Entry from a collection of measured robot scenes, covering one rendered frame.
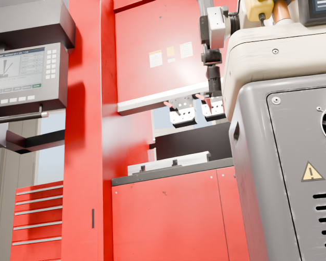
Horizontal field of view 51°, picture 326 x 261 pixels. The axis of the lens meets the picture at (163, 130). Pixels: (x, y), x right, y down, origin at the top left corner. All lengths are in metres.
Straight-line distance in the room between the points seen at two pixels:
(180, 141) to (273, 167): 2.02
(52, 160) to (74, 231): 3.06
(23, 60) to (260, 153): 1.69
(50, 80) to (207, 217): 1.09
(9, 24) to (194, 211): 1.53
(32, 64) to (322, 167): 1.71
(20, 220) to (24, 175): 2.45
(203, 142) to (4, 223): 3.21
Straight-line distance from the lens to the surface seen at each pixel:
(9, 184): 5.11
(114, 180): 1.97
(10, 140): 2.21
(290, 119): 0.64
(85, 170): 1.96
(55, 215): 2.45
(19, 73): 2.07
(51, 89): 1.92
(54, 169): 4.87
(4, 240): 4.97
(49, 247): 2.45
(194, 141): 2.56
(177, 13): 2.45
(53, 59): 2.02
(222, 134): 2.53
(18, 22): 2.31
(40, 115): 1.90
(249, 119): 0.63
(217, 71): 1.51
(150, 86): 2.21
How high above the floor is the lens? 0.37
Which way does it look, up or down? 22 degrees up
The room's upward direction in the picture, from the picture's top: 5 degrees counter-clockwise
